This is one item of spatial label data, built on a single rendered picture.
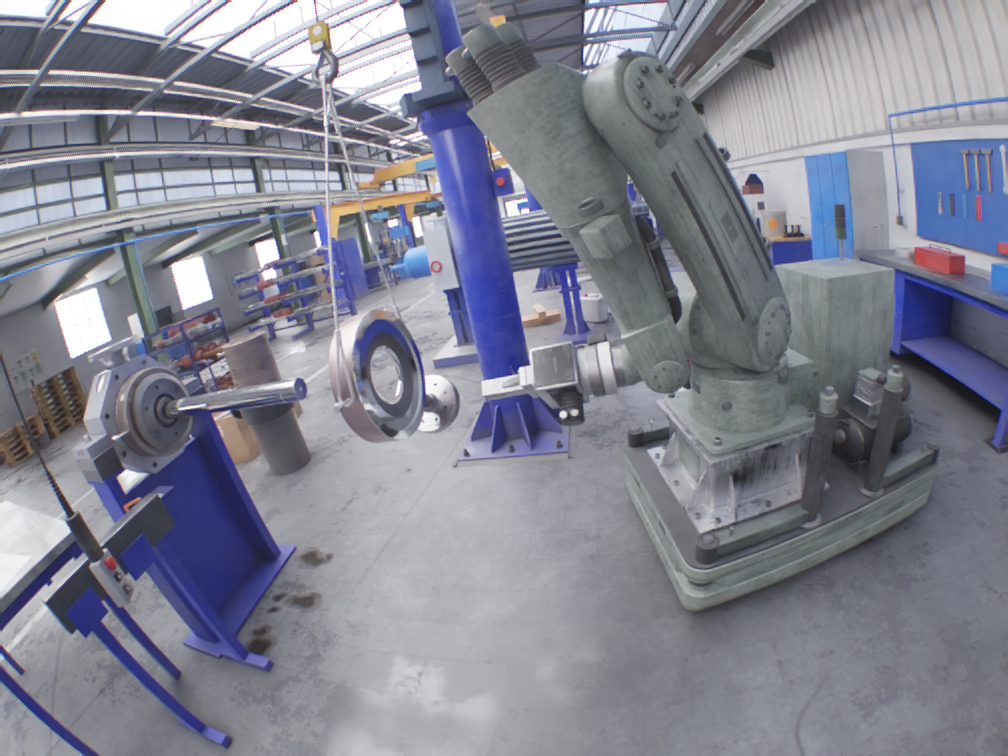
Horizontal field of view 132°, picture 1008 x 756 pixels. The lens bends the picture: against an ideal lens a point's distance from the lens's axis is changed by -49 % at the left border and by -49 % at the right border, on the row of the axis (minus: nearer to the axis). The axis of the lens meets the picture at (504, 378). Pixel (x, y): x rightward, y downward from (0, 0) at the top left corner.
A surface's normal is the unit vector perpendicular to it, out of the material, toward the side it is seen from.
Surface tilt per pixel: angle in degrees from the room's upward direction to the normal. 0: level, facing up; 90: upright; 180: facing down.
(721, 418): 70
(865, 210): 90
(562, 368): 50
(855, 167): 90
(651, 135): 90
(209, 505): 90
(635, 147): 121
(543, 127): 104
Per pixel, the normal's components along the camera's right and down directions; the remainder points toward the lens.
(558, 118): 0.22, 0.41
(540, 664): -0.19, -0.92
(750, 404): -0.27, 0.39
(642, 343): -0.14, 0.60
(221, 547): 0.97, -0.13
